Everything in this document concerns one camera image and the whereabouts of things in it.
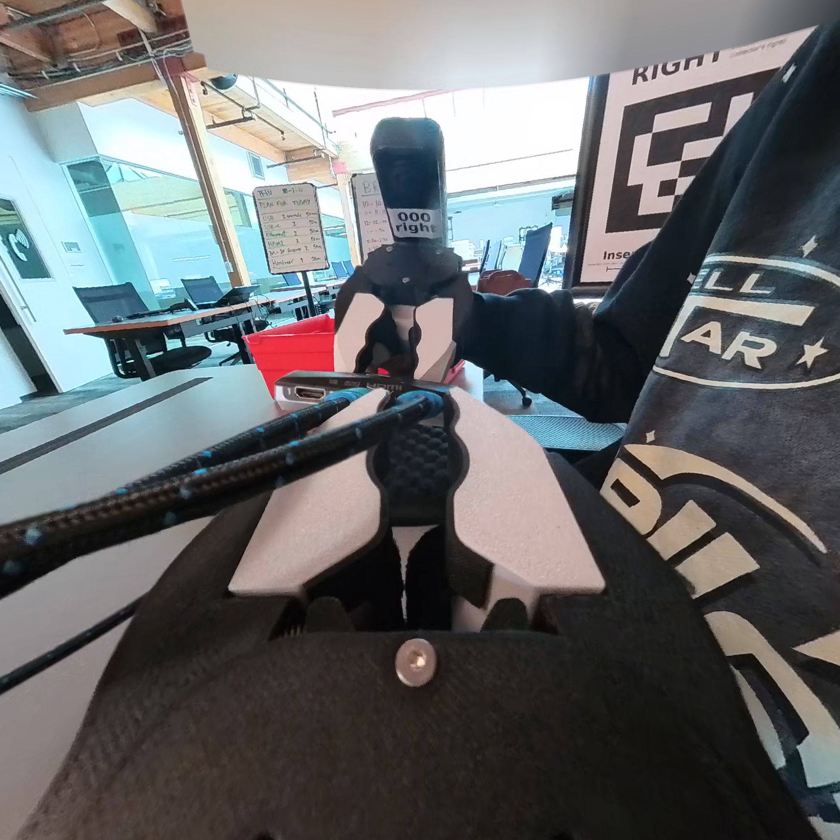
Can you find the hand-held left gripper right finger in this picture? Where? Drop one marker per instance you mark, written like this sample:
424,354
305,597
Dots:
525,518

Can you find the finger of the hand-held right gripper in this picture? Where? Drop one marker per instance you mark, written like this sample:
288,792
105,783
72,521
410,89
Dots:
354,328
436,338

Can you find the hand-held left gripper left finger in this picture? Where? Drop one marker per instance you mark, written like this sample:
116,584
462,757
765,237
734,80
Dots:
308,518

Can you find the red plastic bin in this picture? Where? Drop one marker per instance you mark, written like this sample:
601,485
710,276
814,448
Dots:
295,348
502,283

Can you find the grey hdmi port adapter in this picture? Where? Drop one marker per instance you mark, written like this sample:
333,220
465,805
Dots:
308,380

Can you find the person's right forearm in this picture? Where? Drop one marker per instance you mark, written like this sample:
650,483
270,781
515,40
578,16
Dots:
558,341

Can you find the handwritten whiteboard on stand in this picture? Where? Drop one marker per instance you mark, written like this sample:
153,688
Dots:
366,216
289,229

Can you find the black laptop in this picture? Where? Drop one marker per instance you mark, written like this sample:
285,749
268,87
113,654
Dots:
243,294

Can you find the black office chair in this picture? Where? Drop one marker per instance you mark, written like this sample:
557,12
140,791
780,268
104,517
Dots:
108,303
538,253
203,289

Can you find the wooden office desk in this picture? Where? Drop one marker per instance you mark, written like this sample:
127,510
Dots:
151,321

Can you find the black ceiling dome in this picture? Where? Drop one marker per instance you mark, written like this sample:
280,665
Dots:
222,81

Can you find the fiducial marker board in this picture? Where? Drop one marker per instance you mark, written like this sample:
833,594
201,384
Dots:
656,151

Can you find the green phone sign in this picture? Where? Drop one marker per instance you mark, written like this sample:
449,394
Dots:
23,243

